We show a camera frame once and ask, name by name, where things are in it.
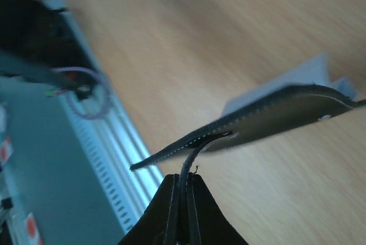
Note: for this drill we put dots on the grey slotted cable duct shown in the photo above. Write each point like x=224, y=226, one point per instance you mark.
x=93, y=142

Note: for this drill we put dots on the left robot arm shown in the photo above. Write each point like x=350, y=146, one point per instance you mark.
x=41, y=43

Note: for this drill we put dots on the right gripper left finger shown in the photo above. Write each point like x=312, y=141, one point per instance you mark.
x=158, y=224

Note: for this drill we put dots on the red circle card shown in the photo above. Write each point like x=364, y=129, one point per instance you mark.
x=6, y=150
x=32, y=232

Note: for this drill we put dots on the front aluminium rail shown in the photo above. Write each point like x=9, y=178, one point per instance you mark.
x=127, y=146

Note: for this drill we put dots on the black card holder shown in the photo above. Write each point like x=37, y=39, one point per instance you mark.
x=300, y=96

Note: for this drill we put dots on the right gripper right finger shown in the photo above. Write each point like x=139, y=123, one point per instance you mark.
x=206, y=223

